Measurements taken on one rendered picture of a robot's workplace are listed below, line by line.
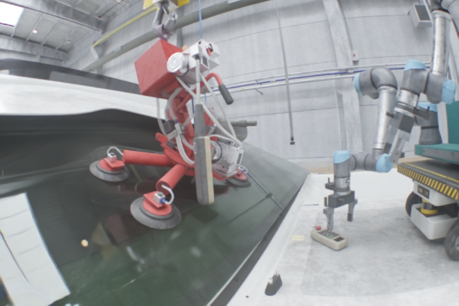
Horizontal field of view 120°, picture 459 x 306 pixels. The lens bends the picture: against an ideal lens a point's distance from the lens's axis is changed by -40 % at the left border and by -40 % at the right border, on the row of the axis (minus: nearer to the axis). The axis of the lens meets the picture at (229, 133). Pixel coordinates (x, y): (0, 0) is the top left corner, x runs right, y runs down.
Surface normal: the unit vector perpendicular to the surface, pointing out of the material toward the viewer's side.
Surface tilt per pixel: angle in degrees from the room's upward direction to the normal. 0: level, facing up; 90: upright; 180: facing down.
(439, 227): 90
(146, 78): 90
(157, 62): 90
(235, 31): 90
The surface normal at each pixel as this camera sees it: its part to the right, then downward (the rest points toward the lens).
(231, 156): -0.36, -0.14
